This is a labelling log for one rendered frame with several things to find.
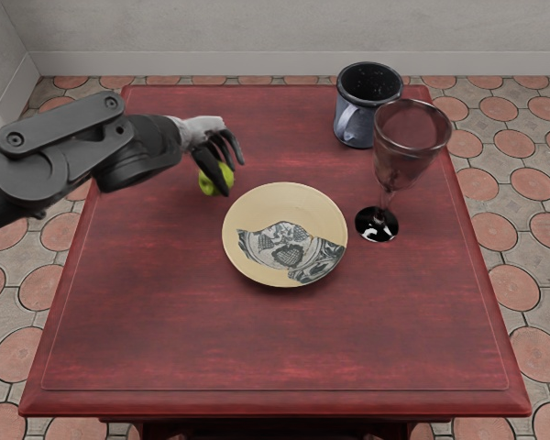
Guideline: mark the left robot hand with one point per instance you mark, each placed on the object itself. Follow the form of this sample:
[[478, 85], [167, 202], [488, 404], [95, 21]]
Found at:
[[201, 128]]

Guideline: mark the green fruit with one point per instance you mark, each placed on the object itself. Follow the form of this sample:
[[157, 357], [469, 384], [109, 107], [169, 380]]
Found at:
[[207, 184]]

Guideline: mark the cream plate with blue pattern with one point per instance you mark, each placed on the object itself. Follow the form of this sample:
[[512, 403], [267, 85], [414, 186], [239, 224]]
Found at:
[[284, 234]]

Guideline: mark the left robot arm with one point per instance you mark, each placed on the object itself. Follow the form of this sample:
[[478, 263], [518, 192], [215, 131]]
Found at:
[[73, 146]]

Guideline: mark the dark wine glass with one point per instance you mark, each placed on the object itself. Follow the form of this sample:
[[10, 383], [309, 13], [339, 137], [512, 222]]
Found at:
[[405, 146]]

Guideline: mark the dark blue mug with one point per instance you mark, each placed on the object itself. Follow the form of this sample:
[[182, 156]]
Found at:
[[366, 107]]

